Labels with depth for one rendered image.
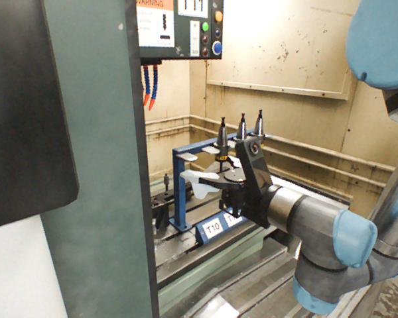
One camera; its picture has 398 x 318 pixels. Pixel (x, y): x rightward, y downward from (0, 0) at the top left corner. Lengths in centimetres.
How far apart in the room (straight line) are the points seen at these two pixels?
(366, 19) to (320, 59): 110
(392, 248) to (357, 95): 91
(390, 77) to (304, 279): 34
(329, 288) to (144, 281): 37
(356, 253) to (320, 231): 5
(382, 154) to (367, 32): 108
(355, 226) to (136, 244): 34
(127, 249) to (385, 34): 28
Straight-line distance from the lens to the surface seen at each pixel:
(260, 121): 111
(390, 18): 31
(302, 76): 146
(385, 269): 58
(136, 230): 16
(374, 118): 135
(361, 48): 32
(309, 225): 45
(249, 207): 53
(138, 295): 20
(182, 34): 75
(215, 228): 100
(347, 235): 43
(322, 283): 50
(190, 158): 87
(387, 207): 52
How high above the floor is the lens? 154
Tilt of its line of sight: 23 degrees down
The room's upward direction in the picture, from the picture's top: straight up
